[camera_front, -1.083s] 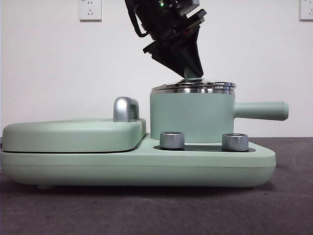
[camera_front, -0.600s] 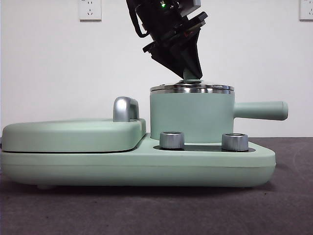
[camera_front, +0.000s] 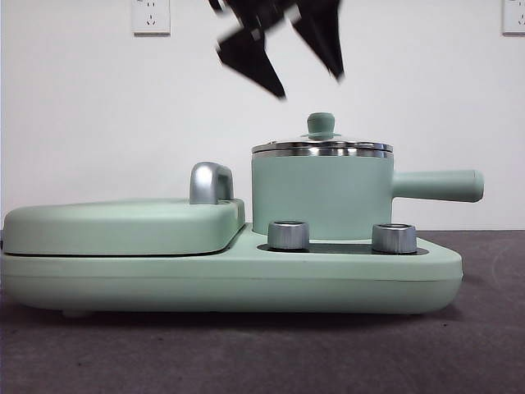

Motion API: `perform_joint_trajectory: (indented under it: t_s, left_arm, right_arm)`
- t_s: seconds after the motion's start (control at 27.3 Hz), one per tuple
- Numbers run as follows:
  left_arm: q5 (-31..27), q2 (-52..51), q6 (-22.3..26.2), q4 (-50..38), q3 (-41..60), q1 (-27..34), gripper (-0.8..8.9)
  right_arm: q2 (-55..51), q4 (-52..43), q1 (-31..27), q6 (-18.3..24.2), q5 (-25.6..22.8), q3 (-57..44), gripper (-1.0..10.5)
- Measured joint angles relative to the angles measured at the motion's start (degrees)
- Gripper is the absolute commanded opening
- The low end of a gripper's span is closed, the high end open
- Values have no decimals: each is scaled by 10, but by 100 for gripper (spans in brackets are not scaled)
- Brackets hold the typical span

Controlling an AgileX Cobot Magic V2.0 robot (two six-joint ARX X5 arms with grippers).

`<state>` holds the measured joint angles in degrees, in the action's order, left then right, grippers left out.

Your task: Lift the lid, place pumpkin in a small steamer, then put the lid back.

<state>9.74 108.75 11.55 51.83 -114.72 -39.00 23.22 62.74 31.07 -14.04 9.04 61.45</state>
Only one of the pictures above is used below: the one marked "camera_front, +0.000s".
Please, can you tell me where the silver control knob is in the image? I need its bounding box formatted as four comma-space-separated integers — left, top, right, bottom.
371, 223, 418, 254
266, 220, 311, 251

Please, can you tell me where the mint green griddle cover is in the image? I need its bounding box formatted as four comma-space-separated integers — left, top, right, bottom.
2, 198, 246, 258

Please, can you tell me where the mint green breakfast machine base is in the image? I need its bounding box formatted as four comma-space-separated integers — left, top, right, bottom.
0, 236, 464, 318

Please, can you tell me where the chrome griddle cover handle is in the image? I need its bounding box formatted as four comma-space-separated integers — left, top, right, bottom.
189, 162, 236, 205

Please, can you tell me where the mint green pot with handle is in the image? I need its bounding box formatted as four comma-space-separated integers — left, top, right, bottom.
249, 147, 486, 243

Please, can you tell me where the glass lid with green knob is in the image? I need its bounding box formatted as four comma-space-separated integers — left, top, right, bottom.
250, 111, 394, 151

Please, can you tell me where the white wall socket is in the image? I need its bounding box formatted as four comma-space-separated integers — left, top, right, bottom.
502, 0, 525, 37
131, 0, 171, 37

